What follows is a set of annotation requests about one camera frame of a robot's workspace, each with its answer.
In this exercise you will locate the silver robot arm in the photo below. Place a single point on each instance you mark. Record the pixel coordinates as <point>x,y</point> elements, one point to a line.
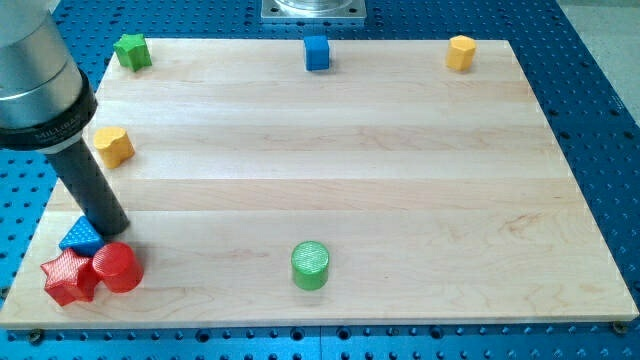
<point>46,100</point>

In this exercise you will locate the blue cube block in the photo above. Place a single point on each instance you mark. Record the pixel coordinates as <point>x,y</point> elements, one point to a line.
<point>317,53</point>

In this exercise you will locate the wooden board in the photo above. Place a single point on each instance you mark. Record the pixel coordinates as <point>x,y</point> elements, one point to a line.
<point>442,197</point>

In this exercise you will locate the green cylinder block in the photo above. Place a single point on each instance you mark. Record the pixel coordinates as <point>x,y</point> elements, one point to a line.
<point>310,265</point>

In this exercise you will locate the yellow hexagon block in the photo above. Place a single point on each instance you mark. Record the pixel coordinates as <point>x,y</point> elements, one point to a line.
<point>460,53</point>

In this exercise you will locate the yellow heart block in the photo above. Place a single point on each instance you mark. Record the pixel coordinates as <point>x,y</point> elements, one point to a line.
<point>113,145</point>

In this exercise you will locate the red cylinder block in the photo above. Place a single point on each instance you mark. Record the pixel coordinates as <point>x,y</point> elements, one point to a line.
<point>118,267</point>

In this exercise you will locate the green star block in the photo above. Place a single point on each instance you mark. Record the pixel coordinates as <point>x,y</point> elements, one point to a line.
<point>132,52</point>

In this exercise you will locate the blue triangle block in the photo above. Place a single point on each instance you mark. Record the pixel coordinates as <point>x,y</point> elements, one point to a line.
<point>82,238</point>

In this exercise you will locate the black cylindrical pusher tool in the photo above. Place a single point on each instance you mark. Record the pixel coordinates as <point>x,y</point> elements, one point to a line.
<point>76,167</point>

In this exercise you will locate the red star block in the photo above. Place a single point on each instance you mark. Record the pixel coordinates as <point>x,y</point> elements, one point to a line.
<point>70,277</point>

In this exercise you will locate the blue perforated table plate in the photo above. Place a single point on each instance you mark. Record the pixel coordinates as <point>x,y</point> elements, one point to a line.
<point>596,131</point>

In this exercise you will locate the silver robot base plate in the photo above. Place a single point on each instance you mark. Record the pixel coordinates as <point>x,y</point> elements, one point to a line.
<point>313,11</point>

